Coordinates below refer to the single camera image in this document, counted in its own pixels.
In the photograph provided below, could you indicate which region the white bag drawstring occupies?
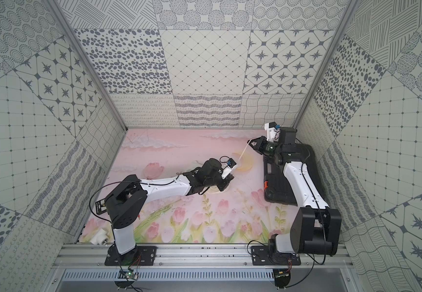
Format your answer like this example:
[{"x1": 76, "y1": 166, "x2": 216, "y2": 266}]
[{"x1": 231, "y1": 144, "x2": 253, "y2": 172}]

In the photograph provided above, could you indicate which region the cream cloth soil bag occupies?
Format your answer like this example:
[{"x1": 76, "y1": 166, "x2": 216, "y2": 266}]
[{"x1": 206, "y1": 186, "x2": 223, "y2": 194}]

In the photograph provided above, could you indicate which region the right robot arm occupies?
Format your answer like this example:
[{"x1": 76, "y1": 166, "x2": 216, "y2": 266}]
[{"x1": 248, "y1": 122, "x2": 342, "y2": 256}]

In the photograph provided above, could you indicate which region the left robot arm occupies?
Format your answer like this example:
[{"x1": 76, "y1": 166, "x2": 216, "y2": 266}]
[{"x1": 105, "y1": 158, "x2": 237, "y2": 256}]

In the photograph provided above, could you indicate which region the white plastic pipe fitting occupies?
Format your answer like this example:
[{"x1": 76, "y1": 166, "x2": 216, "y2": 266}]
[{"x1": 89, "y1": 228, "x2": 109, "y2": 246}]

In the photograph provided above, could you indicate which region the small circuit board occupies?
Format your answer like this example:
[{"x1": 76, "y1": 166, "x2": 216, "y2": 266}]
[{"x1": 119, "y1": 270, "x2": 139, "y2": 282}]

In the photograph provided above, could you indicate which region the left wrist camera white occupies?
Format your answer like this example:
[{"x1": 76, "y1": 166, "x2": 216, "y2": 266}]
[{"x1": 219, "y1": 156, "x2": 237, "y2": 180}]

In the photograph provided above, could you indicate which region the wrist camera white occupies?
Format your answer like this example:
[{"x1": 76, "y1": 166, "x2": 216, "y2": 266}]
[
  {"x1": 219, "y1": 156, "x2": 237, "y2": 180},
  {"x1": 264, "y1": 122, "x2": 280, "y2": 142}
]

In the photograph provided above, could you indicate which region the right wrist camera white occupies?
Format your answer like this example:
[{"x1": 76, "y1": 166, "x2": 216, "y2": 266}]
[{"x1": 264, "y1": 122, "x2": 280, "y2": 142}]

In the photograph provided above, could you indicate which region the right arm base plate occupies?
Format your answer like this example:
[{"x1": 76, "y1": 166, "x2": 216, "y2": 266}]
[{"x1": 249, "y1": 245, "x2": 301, "y2": 266}]

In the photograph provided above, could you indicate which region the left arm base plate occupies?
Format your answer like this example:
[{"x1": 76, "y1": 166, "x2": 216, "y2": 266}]
[{"x1": 105, "y1": 244, "x2": 157, "y2": 266}]

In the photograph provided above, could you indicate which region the aluminium mounting rail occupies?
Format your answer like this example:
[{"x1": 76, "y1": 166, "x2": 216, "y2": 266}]
[{"x1": 52, "y1": 242, "x2": 354, "y2": 271}]

